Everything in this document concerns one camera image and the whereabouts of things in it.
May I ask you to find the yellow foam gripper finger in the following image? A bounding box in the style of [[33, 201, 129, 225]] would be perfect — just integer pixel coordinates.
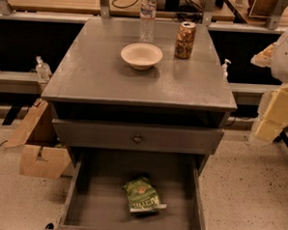
[[252, 84, 288, 143], [250, 43, 275, 68]]

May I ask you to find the green jalapeno chip bag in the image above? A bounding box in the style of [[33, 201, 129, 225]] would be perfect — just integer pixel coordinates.
[[122, 176, 167, 215]]

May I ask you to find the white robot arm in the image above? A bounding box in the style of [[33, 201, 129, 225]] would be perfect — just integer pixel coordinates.
[[249, 29, 288, 144]]

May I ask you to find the grey wooden drawer cabinet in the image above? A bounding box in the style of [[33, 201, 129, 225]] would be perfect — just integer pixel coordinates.
[[34, 14, 243, 230]]

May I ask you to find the round metal drawer knob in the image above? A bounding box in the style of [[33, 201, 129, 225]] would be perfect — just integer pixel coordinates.
[[133, 135, 143, 144]]

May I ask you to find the open grey middle drawer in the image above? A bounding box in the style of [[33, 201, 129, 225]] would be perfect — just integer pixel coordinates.
[[46, 149, 206, 230]]

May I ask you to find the closed grey top drawer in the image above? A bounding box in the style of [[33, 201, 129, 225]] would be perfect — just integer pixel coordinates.
[[52, 119, 223, 155]]

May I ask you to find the black stand leg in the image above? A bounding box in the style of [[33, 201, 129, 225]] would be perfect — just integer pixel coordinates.
[[274, 131, 288, 150]]

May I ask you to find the white pump dispenser bottle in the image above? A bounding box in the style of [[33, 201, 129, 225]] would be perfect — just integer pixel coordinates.
[[222, 58, 232, 77]]

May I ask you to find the brown patterned drink can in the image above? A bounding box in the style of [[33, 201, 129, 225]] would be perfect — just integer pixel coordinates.
[[174, 21, 196, 59]]

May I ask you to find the white paper bowl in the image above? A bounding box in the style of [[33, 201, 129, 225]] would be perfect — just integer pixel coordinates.
[[121, 43, 162, 71]]

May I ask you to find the clear plastic water bottle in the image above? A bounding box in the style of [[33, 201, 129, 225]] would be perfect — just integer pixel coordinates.
[[139, 0, 157, 43]]

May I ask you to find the wooden desk in background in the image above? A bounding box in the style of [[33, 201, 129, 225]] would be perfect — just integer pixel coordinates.
[[5, 0, 237, 23]]

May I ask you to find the small clear bottle on ledge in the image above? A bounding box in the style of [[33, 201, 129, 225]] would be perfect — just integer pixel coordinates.
[[35, 56, 52, 82]]

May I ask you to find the open cardboard box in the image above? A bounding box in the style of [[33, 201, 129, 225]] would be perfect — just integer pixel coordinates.
[[5, 99, 74, 179]]

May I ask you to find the black cable on desk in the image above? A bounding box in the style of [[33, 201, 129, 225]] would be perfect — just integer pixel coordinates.
[[111, 0, 143, 11]]

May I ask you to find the grey metal ledge rail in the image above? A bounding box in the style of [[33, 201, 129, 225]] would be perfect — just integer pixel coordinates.
[[0, 71, 41, 95]]

